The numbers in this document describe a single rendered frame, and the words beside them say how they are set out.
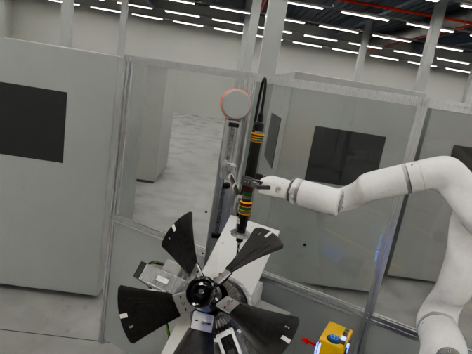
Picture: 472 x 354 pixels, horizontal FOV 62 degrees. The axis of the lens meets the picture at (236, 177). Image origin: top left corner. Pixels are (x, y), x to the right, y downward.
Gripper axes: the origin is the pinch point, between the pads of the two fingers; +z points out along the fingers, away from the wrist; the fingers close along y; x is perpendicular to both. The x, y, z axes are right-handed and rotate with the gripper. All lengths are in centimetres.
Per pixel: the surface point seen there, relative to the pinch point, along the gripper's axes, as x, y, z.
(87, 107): -3, 95, 188
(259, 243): -28.1, 15.8, -1.4
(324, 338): -60, 22, -33
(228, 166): -9, 46, 34
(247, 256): -32.2, 10.0, 0.3
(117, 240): -83, 70, 121
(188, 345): -60, -15, 6
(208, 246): -56, 54, 42
